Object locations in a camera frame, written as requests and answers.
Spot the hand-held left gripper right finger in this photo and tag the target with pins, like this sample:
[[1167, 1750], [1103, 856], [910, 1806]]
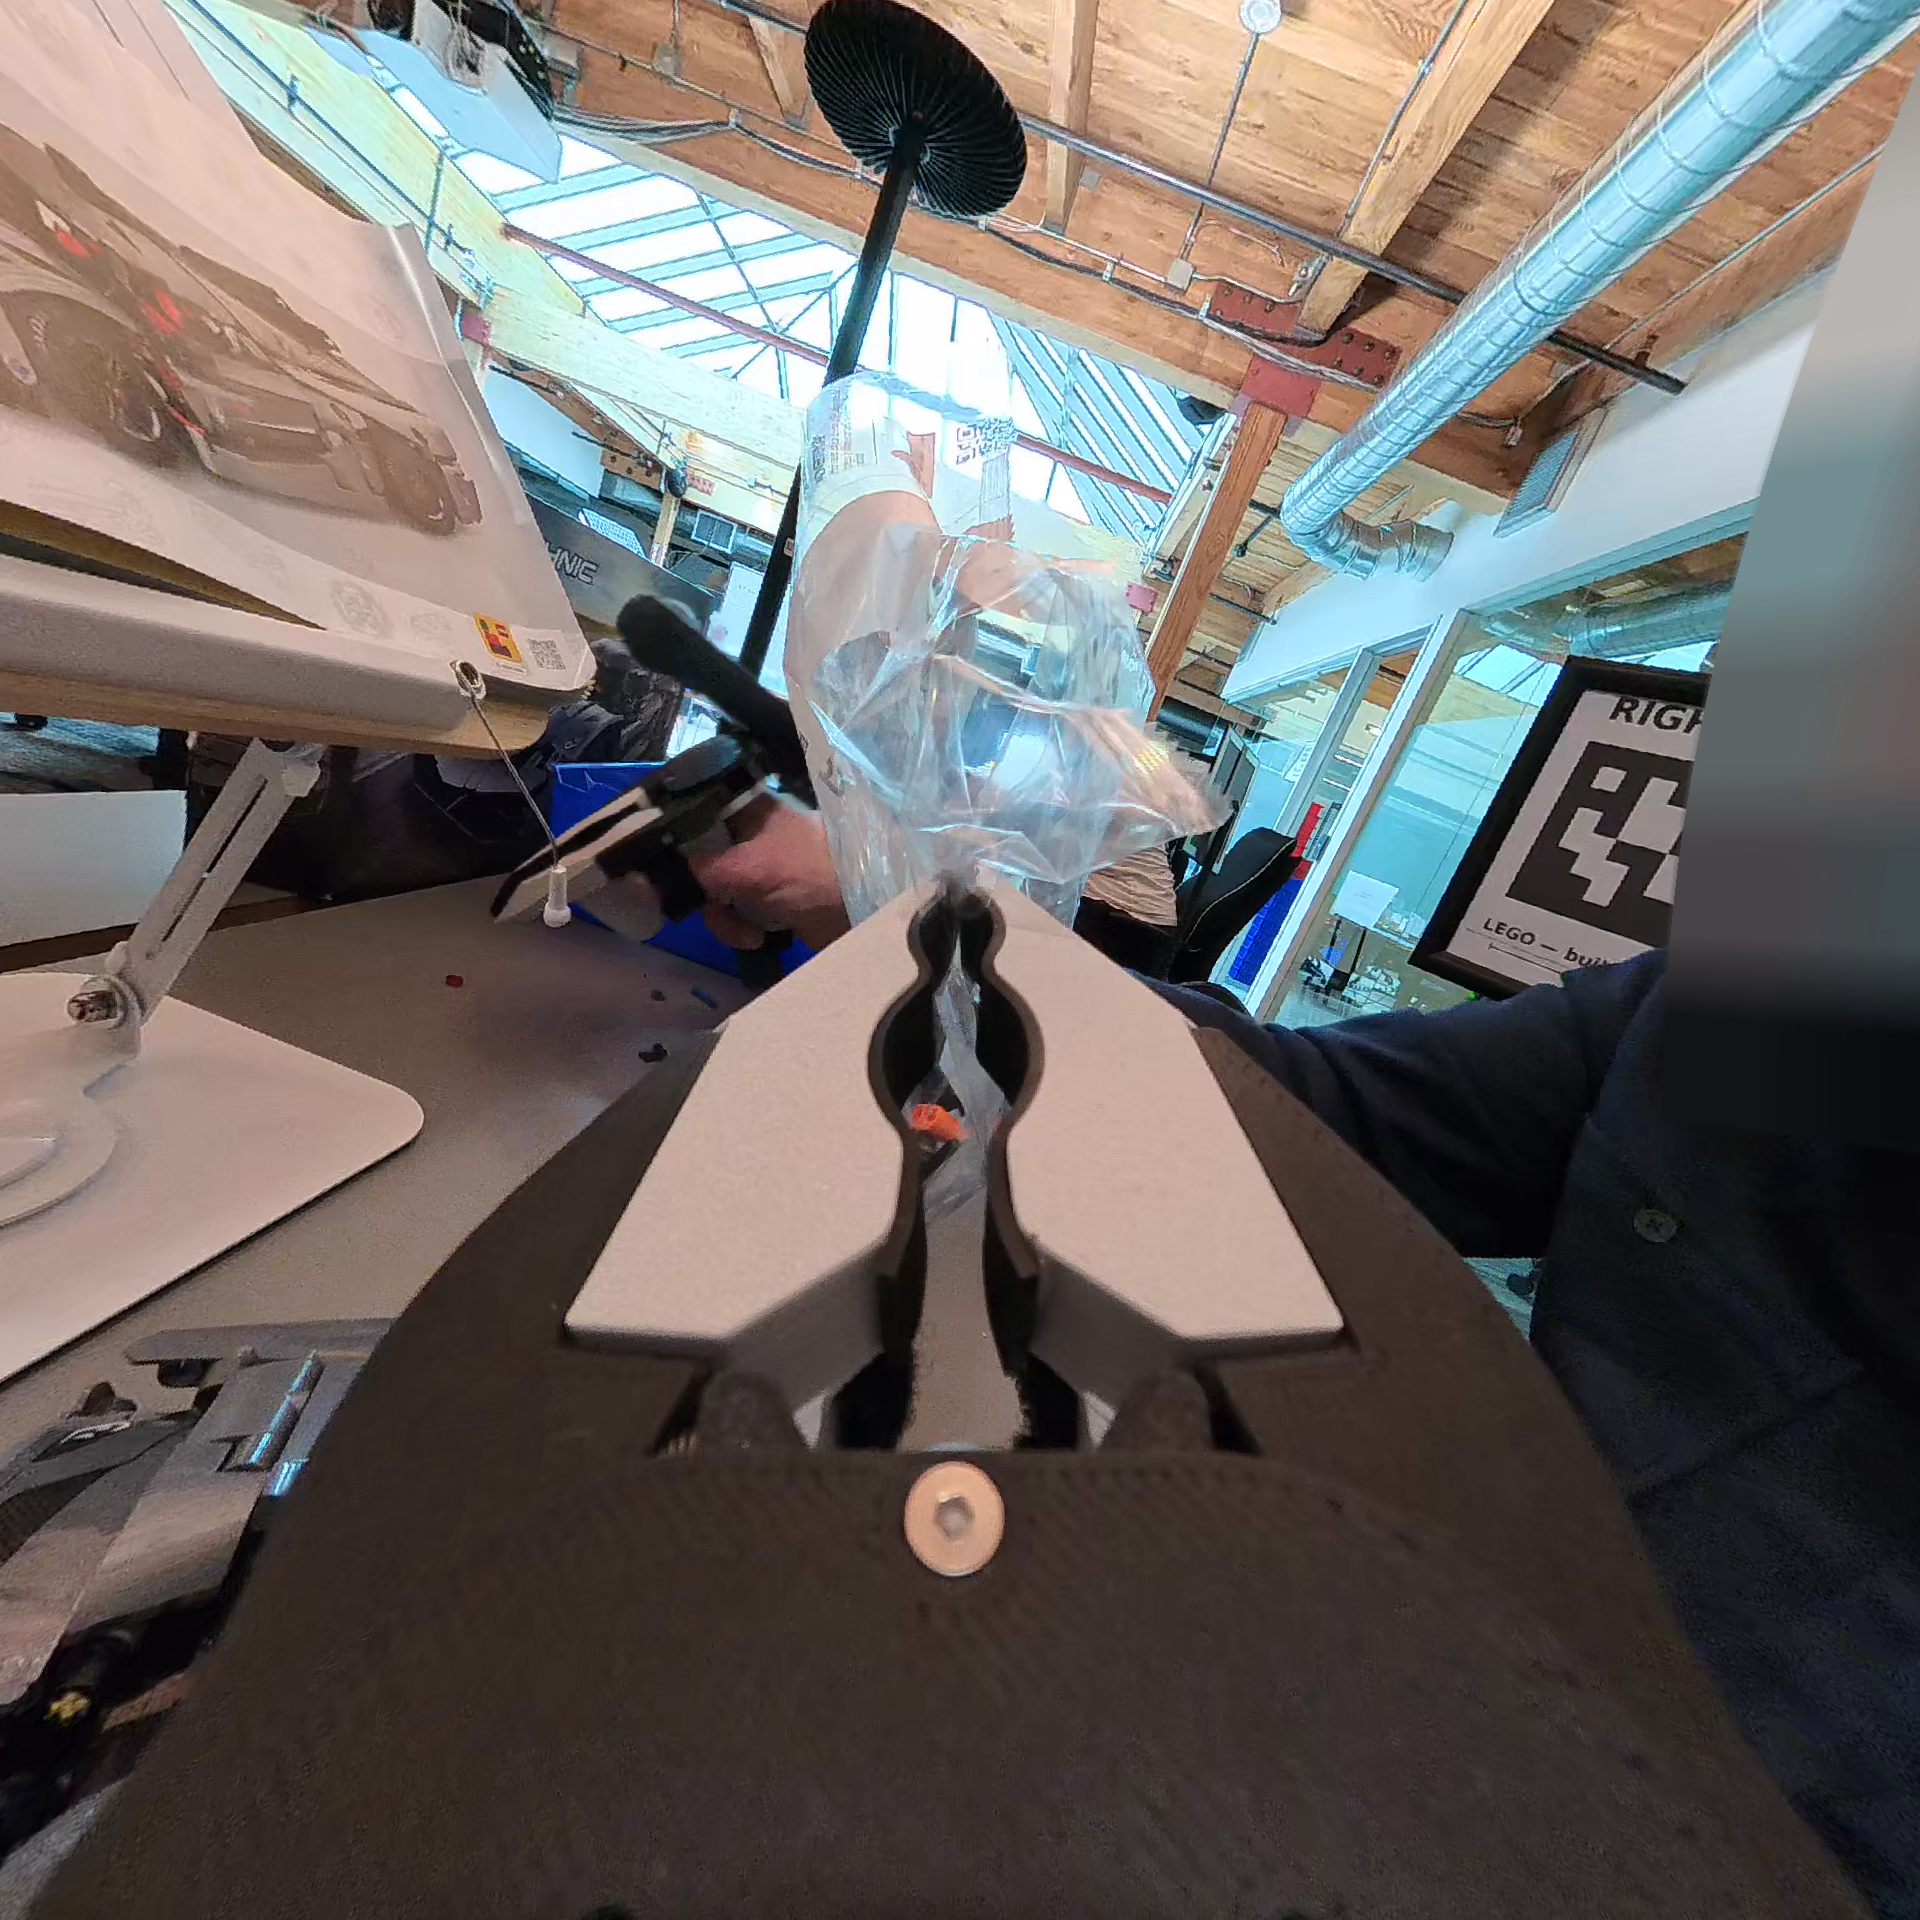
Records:
[[1171, 1201]]

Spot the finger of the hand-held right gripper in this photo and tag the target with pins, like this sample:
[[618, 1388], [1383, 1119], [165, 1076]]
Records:
[[600, 848]]

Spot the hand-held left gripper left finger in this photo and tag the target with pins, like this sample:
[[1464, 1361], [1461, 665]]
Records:
[[751, 1201]]

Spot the blue plastic bin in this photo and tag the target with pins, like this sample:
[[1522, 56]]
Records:
[[593, 796]]

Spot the clear bag of lego parts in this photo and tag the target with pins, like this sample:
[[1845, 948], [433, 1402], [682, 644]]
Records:
[[960, 721]]

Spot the white metal book stand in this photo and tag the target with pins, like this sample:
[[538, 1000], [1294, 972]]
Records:
[[224, 1172]]

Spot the lego instruction booklet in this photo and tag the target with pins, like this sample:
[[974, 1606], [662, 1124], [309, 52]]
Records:
[[224, 376]]

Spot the lego car model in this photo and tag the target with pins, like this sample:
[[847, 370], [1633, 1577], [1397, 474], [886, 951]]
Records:
[[119, 1500]]

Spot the person's right forearm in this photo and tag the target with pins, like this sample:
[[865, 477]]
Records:
[[1424, 1096]]

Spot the black lego set box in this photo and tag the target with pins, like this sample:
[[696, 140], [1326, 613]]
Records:
[[600, 569]]

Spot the scattered small lego pieces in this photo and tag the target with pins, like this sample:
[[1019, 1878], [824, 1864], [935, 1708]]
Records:
[[654, 1052]]

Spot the person's right hand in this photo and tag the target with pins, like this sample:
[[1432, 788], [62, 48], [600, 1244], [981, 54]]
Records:
[[781, 886]]

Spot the black office chair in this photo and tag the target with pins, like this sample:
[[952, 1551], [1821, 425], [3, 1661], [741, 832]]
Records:
[[1238, 901]]

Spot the black framed marker sign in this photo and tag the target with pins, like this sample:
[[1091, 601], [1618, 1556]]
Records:
[[1575, 901]]

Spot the white ceiling unit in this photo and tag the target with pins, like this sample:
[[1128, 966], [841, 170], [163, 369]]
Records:
[[481, 105]]

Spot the black pole with round disc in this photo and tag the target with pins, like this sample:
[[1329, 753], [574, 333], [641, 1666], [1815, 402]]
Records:
[[915, 90]]

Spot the person's torso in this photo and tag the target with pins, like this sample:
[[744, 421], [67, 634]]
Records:
[[1770, 1424]]

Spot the silver ventilation duct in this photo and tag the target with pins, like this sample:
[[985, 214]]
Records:
[[1575, 241]]

